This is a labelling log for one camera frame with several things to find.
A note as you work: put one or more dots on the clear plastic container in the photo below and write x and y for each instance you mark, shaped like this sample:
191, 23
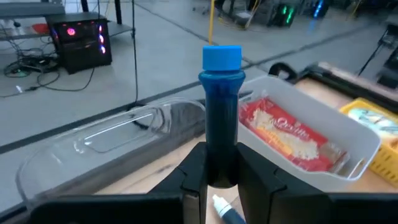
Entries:
109, 140

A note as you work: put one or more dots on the grey shelf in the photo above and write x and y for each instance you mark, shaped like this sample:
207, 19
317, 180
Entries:
31, 9

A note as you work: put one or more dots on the yellow plastic basket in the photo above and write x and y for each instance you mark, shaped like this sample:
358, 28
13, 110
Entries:
385, 161

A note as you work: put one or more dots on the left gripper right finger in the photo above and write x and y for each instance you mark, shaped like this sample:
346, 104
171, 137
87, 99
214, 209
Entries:
258, 186

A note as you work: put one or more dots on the red round object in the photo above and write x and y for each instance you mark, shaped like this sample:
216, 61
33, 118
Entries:
40, 28

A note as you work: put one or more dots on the grey plastic bin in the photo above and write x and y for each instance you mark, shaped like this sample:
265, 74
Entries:
326, 124

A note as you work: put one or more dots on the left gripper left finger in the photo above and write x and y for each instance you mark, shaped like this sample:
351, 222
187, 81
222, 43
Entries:
192, 174

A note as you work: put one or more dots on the black computer green lights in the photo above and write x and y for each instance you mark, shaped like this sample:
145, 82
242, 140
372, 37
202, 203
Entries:
284, 15

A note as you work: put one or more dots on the black computer tower pink lights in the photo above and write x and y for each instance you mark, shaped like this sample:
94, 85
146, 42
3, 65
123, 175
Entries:
81, 56

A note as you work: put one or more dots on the black computer blue lights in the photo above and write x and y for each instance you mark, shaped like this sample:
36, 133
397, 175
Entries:
318, 7

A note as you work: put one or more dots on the red popcorn bag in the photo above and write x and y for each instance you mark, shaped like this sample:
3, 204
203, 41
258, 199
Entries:
280, 133

